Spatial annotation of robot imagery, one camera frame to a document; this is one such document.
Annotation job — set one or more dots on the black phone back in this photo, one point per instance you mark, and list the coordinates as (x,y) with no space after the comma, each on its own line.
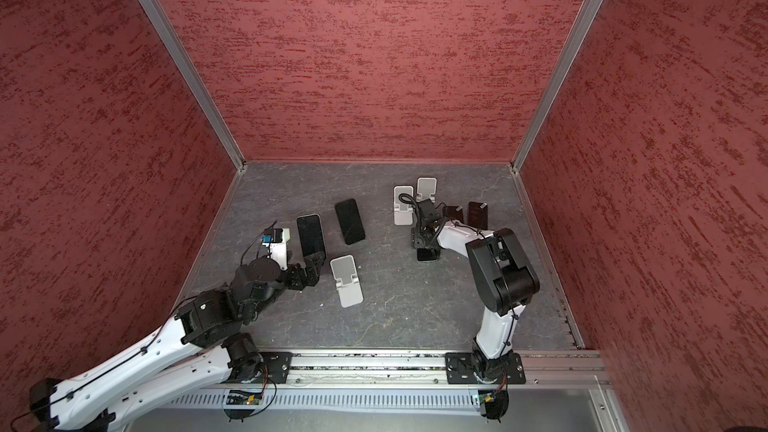
(350,221)

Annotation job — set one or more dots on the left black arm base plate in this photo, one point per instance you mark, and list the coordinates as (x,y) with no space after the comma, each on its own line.
(277,366)

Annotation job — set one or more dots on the black phone with middle sticker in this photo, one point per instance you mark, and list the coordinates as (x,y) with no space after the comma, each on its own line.
(454,213)

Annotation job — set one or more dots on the white phone stand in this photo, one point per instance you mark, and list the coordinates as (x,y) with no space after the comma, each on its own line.
(426,189)
(345,274)
(402,206)

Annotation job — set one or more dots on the right aluminium corner post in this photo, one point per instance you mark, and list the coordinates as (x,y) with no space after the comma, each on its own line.
(578,32)

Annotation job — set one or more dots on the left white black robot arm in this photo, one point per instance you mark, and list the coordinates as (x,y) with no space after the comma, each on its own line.
(201,343)

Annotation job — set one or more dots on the aluminium corner post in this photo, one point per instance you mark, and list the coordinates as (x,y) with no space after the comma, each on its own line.
(578,32)
(184,64)

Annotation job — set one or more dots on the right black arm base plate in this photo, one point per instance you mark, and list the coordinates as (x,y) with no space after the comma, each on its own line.
(474,368)

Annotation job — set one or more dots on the aluminium front rail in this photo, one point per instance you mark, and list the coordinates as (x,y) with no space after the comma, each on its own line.
(425,369)

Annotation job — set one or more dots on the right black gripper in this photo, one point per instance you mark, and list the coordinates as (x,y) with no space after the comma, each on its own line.
(416,239)

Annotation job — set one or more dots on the white slotted cable duct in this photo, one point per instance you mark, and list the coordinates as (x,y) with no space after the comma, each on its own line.
(438,401)

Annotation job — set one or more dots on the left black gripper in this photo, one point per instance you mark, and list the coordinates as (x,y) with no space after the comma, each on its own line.
(312,273)

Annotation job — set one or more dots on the left aluminium corner post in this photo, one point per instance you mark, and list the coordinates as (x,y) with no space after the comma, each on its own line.
(184,64)

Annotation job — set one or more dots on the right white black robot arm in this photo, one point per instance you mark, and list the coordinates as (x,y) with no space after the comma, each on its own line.
(503,275)

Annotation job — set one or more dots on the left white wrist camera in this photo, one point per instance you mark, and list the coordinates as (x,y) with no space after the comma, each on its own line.
(274,242)

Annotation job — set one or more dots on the black phone with right sticker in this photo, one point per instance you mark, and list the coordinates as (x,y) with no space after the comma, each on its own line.
(478,216)

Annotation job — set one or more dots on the black phone with sticker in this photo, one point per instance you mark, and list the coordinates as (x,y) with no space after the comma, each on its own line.
(454,213)
(478,216)

